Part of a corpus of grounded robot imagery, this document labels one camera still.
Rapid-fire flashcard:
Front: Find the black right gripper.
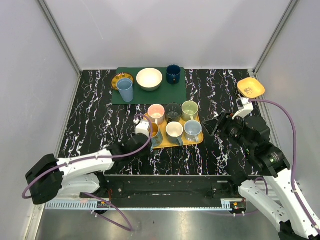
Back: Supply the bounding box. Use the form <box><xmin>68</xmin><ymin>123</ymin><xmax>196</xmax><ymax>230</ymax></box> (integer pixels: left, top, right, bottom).
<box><xmin>201</xmin><ymin>110</ymin><xmax>254</xmax><ymax>152</ymax></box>

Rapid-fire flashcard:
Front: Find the white mug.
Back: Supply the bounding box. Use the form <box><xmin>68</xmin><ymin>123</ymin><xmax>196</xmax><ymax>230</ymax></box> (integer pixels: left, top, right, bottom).
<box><xmin>184</xmin><ymin>120</ymin><xmax>202</xmax><ymax>143</ymax></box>

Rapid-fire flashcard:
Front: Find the blue and beige mug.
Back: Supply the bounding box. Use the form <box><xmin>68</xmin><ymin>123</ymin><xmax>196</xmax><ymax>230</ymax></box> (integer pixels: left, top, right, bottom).
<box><xmin>149</xmin><ymin>122</ymin><xmax>163</xmax><ymax>149</ymax></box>

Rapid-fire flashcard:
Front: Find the sage green mug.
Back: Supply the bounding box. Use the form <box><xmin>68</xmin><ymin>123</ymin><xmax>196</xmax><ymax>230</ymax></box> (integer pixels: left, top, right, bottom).
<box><xmin>181</xmin><ymin>100</ymin><xmax>199</xmax><ymax>122</ymax></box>

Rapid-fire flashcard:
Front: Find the pink mug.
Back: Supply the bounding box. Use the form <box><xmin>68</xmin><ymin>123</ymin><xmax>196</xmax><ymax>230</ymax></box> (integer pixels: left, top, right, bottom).
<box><xmin>147</xmin><ymin>104</ymin><xmax>165</xmax><ymax>126</ymax></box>

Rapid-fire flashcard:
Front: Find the grey-blue mug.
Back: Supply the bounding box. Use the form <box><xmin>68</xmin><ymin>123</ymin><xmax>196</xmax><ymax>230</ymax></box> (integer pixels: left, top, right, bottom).
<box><xmin>165</xmin><ymin>121</ymin><xmax>184</xmax><ymax>147</ymax></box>

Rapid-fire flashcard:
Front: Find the dark grey mug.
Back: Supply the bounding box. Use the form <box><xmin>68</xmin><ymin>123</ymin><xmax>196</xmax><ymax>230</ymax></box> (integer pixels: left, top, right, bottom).
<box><xmin>164</xmin><ymin>103</ymin><xmax>182</xmax><ymax>123</ymax></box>

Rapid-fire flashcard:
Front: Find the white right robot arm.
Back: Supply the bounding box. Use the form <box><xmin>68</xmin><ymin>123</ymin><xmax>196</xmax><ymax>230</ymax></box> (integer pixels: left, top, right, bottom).
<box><xmin>202</xmin><ymin>112</ymin><xmax>320</xmax><ymax>240</ymax></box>

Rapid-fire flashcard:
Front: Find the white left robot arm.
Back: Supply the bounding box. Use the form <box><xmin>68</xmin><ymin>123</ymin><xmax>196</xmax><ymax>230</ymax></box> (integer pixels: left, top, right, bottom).
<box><xmin>22</xmin><ymin>133</ymin><xmax>152</xmax><ymax>205</ymax></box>

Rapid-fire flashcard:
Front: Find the navy blue mug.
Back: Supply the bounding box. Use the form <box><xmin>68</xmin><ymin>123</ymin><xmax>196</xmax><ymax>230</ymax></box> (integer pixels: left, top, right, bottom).
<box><xmin>166</xmin><ymin>64</ymin><xmax>181</xmax><ymax>85</ymax></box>

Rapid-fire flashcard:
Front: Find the orange plastic tray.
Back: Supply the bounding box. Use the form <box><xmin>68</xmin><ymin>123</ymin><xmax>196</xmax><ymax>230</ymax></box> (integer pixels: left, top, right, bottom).
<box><xmin>154</xmin><ymin>120</ymin><xmax>204</xmax><ymax>149</ymax></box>

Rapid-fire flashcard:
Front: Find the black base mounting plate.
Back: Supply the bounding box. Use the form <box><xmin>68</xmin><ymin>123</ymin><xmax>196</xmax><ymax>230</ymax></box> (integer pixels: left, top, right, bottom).
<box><xmin>92</xmin><ymin>175</ymin><xmax>243</xmax><ymax>209</ymax></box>

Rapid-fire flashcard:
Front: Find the dark green placemat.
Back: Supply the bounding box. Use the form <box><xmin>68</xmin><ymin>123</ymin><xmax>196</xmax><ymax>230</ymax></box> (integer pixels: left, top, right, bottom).
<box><xmin>111</xmin><ymin>67</ymin><xmax>188</xmax><ymax>105</ymax></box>

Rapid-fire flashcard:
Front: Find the yellow square dish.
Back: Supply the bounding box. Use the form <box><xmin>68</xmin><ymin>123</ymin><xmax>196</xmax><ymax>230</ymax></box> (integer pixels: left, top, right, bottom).
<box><xmin>237</xmin><ymin>77</ymin><xmax>266</xmax><ymax>99</ymax></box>

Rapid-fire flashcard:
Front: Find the light blue plastic cup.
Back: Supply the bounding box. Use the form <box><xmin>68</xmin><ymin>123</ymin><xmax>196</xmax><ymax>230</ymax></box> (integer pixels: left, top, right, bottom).
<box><xmin>116</xmin><ymin>78</ymin><xmax>134</xmax><ymax>103</ymax></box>

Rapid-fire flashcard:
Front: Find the cream ceramic bowl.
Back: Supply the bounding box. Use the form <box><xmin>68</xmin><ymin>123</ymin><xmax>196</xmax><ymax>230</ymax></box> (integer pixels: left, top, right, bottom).
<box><xmin>136</xmin><ymin>68</ymin><xmax>163</xmax><ymax>92</ymax></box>

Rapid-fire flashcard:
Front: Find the yellow patterned saucer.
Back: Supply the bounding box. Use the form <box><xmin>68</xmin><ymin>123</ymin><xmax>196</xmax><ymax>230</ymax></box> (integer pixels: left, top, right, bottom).
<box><xmin>111</xmin><ymin>72</ymin><xmax>134</xmax><ymax>91</ymax></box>

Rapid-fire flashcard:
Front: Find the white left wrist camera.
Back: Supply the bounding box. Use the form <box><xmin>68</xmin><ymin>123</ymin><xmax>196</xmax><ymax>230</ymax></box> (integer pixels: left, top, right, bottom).
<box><xmin>133</xmin><ymin>119</ymin><xmax>150</xmax><ymax>137</ymax></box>

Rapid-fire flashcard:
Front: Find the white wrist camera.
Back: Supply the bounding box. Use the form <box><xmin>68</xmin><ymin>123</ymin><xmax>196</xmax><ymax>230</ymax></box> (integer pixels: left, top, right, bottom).
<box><xmin>232</xmin><ymin>97</ymin><xmax>254</xmax><ymax>120</ymax></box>
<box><xmin>133</xmin><ymin>119</ymin><xmax>150</xmax><ymax>137</ymax></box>

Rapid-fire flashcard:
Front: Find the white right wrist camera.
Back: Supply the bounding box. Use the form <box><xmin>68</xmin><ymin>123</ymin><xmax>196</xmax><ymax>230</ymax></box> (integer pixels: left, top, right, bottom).
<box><xmin>232</xmin><ymin>97</ymin><xmax>254</xmax><ymax>120</ymax></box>

